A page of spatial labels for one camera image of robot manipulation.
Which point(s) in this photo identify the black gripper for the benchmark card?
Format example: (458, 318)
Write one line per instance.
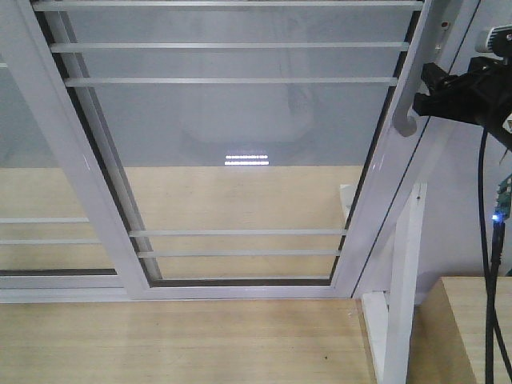
(480, 96)

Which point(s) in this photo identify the grey door handle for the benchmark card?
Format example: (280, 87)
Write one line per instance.
(420, 52)

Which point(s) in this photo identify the white sliding glass door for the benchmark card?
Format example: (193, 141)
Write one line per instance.
(160, 150)

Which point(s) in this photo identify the door lock plate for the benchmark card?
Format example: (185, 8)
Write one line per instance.
(441, 36)

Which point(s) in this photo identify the green circuit board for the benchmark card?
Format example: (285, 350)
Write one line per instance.
(502, 208)

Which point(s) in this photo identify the light wooden box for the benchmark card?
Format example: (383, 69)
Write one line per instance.
(448, 339)

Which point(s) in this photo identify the plywood base board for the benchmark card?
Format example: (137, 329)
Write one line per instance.
(180, 340)

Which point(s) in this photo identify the fixed white glass panel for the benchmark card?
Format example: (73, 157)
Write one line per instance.
(48, 245)

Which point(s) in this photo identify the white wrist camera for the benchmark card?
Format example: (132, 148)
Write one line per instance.
(495, 40)

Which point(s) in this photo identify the white front support bracket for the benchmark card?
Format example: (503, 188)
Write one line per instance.
(389, 315)

